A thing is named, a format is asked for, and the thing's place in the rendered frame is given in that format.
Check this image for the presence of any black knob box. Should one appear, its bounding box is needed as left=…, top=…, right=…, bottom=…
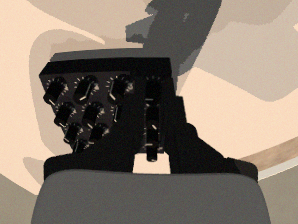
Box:
left=39, top=57, right=172, bottom=162

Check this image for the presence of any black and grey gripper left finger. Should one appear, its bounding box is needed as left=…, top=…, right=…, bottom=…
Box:
left=43, top=76, right=146, bottom=180

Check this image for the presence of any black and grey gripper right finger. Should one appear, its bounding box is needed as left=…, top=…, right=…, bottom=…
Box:
left=159, top=77, right=258, bottom=183

